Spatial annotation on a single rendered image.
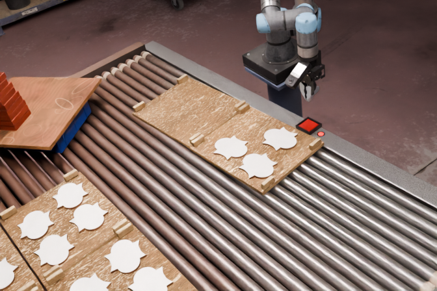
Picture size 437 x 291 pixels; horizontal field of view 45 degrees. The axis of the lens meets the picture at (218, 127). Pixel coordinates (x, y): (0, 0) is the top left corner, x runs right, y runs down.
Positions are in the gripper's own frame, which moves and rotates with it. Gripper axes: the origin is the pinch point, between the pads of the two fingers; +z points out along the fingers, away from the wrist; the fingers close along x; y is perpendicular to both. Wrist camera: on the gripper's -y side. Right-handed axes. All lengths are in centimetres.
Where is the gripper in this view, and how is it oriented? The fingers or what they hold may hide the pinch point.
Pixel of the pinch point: (306, 99)
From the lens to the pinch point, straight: 210.7
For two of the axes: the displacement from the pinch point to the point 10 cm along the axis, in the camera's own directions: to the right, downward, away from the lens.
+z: 1.5, 7.8, 6.1
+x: -6.3, -4.0, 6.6
